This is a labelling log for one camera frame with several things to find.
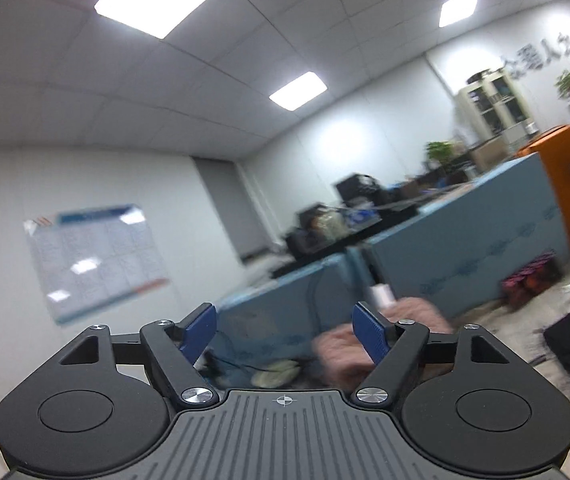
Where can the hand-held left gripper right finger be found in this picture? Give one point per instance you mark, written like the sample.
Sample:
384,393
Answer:
368,332

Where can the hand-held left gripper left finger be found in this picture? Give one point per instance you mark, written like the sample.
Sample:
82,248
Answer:
201,329

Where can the pink fuzzy garment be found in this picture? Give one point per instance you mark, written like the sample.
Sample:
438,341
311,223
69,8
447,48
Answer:
337,357

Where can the short blue partition panel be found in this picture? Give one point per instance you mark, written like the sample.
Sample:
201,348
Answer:
285,305

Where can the pale yellow cloth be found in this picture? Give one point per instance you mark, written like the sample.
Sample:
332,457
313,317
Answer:
277,372

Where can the grey door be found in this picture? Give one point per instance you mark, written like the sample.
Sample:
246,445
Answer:
232,205

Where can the long blue partition panel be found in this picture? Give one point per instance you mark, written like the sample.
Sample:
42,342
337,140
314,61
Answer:
470,232

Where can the black printer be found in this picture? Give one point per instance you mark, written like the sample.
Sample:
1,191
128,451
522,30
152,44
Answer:
357,189

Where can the dark red patterned cloth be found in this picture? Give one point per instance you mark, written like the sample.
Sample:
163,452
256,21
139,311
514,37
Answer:
530,280

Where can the cardboard box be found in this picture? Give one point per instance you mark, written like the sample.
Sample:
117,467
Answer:
490,154

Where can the orange cabinet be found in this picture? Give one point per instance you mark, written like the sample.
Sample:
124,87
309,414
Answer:
567,185

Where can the white glass-door cabinet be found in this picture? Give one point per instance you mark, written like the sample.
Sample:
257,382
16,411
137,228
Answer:
497,107

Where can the wall poster with table grid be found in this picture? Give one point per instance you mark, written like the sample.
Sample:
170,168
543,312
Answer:
96,260

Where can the silver wall lettering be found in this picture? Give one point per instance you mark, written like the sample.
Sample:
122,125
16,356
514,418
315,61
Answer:
547,50

